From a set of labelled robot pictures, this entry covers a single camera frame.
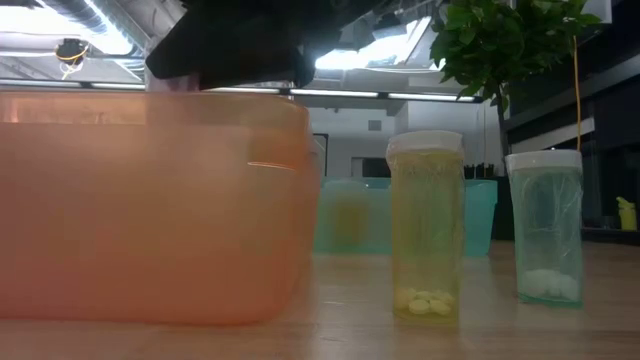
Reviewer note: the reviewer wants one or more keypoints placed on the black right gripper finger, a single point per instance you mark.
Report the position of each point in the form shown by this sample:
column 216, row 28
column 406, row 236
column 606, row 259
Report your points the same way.
column 172, row 52
column 255, row 67

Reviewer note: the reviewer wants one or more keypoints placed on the tall yellow medicine bottle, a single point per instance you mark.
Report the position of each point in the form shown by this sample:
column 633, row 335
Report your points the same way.
column 425, row 225

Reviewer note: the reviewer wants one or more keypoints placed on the translucent orange plastic bin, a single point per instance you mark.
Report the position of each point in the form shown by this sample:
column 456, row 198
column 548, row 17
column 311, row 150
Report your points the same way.
column 150, row 225

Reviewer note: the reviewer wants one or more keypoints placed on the translucent teal plastic bin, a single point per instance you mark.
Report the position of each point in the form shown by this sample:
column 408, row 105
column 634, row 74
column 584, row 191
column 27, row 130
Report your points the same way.
column 480, row 220

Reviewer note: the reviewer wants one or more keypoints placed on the teal medicine bottle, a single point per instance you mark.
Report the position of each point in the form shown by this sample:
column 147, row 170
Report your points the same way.
column 545, row 225

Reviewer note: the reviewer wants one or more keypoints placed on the long LED light strip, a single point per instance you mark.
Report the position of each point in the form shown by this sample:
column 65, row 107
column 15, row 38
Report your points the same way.
column 330, row 93

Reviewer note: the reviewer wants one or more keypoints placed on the round black ceiling device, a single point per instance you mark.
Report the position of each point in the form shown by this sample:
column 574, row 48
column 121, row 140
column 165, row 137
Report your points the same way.
column 71, row 50

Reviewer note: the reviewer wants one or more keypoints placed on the bright ceiling light panel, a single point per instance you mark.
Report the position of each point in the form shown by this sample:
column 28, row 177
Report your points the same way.
column 380, row 50

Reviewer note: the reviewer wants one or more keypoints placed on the green leafy plant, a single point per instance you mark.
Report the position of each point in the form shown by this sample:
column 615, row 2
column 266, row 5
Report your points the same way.
column 490, row 40

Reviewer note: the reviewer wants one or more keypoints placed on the thin yellow pole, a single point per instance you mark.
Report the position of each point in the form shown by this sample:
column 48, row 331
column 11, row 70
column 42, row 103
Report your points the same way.
column 576, row 90

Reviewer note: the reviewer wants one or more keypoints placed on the dark shelving unit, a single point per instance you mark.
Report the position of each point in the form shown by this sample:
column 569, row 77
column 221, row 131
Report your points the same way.
column 620, row 100

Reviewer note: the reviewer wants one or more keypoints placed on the small yellow bottle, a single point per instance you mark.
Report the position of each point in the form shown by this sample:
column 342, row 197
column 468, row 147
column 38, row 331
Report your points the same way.
column 626, row 213

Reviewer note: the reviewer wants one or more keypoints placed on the silver ceiling duct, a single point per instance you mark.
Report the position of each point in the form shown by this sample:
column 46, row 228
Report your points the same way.
column 75, row 10

